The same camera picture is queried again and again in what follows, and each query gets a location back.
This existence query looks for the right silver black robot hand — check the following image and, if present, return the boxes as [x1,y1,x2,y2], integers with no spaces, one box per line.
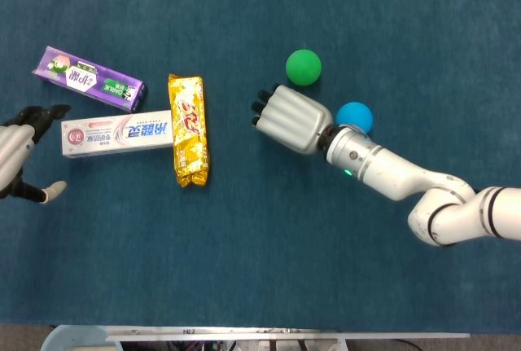
[251,84,335,156]

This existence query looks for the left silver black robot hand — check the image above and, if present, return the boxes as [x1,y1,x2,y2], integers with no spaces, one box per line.
[0,104,72,204]

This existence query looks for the green foam ball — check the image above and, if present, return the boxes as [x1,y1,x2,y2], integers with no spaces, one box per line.
[285,49,322,86]

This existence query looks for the purple toothpaste box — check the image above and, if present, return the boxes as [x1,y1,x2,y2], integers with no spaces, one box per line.
[32,46,147,113]

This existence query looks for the white toothpaste box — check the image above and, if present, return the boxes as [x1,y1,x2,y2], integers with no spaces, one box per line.
[60,109,176,159]

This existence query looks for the gold foil snack packet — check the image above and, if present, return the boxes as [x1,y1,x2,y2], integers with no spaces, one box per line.
[168,73,212,188]

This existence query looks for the blue foam ball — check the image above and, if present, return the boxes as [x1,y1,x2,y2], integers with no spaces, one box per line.
[335,101,374,134]

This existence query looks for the teal felt table cloth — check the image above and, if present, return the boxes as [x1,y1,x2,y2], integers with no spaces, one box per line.
[0,0,521,334]

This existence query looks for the pale round bucket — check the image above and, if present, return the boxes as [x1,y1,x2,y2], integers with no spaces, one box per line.
[39,324,123,351]

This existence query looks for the white metal frame rail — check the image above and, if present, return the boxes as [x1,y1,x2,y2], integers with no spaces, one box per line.
[104,325,471,343]

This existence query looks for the tangled cables under frame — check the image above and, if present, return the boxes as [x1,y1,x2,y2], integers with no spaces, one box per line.
[162,340,229,351]

